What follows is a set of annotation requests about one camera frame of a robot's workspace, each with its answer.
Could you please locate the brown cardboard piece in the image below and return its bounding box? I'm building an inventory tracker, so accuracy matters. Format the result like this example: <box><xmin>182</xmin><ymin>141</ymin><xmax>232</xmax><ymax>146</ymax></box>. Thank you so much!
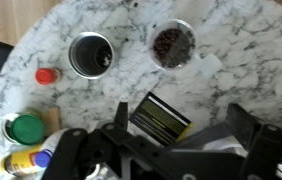
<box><xmin>44</xmin><ymin>107</ymin><xmax>62</xmax><ymax>137</ymax></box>

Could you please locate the clear plastic cup with beans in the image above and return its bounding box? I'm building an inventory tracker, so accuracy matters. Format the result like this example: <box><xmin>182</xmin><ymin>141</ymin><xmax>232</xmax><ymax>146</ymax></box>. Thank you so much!
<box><xmin>147</xmin><ymin>18</ymin><xmax>199</xmax><ymax>72</ymax></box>

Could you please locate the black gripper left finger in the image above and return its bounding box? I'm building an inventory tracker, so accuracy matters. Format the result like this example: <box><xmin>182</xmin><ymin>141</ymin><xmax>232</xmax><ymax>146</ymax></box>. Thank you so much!
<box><xmin>40</xmin><ymin>101</ymin><xmax>143</xmax><ymax>180</ymax></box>

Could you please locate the black and yellow card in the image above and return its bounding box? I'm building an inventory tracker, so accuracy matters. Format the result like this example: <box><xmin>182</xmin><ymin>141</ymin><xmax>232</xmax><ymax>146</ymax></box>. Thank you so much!
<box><xmin>128</xmin><ymin>91</ymin><xmax>194</xmax><ymax>147</ymax></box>

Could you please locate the grey table cloth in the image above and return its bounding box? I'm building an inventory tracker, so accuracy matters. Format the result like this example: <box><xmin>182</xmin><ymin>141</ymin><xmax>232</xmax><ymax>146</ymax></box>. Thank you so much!
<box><xmin>167</xmin><ymin>122</ymin><xmax>282</xmax><ymax>180</ymax></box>

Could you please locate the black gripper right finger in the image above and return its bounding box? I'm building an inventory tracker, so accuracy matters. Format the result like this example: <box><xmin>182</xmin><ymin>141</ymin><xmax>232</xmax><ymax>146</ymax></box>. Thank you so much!
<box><xmin>226</xmin><ymin>102</ymin><xmax>282</xmax><ymax>180</ymax></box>

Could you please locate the green-lidded jar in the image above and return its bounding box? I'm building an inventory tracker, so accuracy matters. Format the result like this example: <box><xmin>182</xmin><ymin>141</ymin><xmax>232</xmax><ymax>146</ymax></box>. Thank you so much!
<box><xmin>1</xmin><ymin>111</ymin><xmax>47</xmax><ymax>146</ymax></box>

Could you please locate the white squeeze bottle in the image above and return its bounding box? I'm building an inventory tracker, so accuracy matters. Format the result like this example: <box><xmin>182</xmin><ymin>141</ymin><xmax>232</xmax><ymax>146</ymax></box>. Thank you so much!
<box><xmin>40</xmin><ymin>128</ymin><xmax>69</xmax><ymax>158</ymax></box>

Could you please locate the yellow bottle with blue cap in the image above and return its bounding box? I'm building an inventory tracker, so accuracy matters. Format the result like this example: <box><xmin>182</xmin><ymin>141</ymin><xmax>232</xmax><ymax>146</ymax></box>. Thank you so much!
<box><xmin>1</xmin><ymin>149</ymin><xmax>54</xmax><ymax>178</ymax></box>

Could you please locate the clear drinking glass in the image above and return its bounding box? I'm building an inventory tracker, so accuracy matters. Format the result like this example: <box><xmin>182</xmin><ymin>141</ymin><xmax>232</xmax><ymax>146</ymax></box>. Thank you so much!
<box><xmin>67</xmin><ymin>31</ymin><xmax>116</xmax><ymax>80</ymax></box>

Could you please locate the clear plastic lid piece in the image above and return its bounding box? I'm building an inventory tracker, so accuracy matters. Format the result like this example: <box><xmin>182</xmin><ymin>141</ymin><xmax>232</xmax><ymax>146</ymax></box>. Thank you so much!
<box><xmin>197</xmin><ymin>53</ymin><xmax>224</xmax><ymax>78</ymax></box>

